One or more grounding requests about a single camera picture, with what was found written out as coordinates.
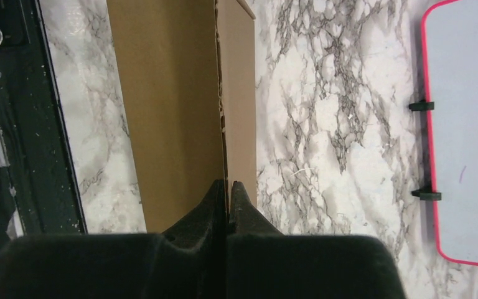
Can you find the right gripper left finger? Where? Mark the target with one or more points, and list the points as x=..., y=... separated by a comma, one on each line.
x=185, y=261

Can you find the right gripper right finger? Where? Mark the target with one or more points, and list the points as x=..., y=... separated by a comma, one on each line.
x=264, y=263

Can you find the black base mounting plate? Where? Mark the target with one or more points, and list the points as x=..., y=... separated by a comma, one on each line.
x=38, y=187

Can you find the white board with pink frame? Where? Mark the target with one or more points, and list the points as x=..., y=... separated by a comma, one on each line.
x=449, y=42

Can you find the brown cardboard box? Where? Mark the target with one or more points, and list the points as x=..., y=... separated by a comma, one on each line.
x=187, y=73

